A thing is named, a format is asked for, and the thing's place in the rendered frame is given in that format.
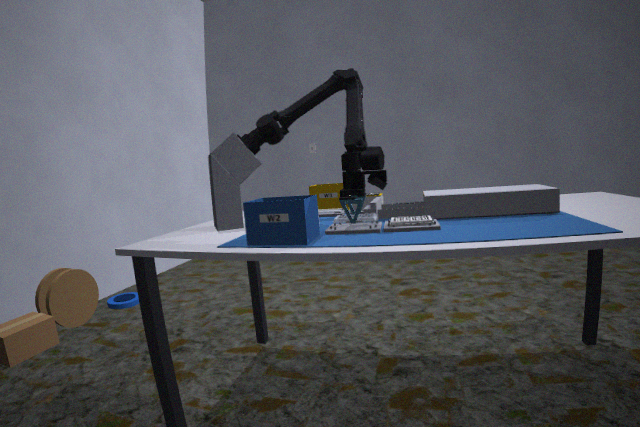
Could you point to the white multiwell plate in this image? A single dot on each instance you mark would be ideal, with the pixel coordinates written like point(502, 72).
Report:
point(411, 221)

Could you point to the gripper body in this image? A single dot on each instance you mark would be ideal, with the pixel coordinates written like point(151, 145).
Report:
point(347, 187)

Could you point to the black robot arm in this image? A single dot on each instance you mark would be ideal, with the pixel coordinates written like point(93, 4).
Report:
point(368, 159)

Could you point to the blue open-top tray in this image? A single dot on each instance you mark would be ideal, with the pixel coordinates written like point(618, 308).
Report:
point(290, 220)

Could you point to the blue flat mat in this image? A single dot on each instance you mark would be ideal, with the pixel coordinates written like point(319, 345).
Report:
point(461, 230)

